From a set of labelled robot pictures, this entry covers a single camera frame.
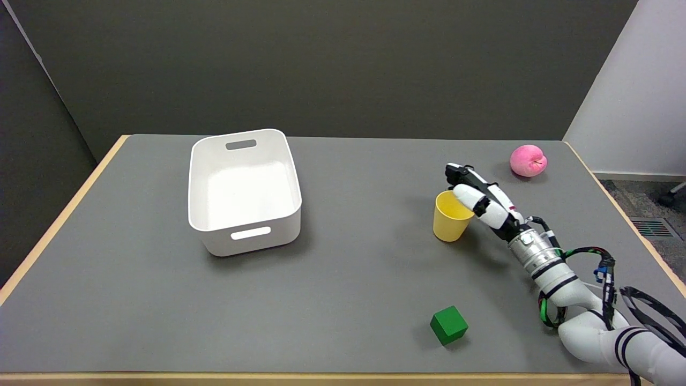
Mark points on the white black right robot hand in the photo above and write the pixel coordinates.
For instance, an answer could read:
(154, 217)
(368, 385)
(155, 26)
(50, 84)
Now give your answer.
(490, 206)

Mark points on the yellow plastic cup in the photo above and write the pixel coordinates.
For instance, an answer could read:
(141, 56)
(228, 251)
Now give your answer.
(449, 225)

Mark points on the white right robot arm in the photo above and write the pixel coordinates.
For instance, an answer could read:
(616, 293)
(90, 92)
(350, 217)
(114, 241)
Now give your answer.
(584, 332)

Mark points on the pink toy apple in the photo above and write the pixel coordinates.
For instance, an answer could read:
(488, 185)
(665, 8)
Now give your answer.
(528, 160)

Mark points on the green cube block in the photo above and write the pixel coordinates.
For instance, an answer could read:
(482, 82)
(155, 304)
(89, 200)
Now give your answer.
(449, 325)

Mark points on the floor vent grille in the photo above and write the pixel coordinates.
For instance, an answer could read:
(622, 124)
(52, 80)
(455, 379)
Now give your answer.
(654, 228)

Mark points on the black chair caster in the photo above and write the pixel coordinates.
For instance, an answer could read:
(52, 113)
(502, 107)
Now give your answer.
(669, 198)

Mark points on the white plastic storage bin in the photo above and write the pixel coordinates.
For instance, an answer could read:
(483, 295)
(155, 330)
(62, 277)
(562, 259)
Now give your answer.
(244, 193)

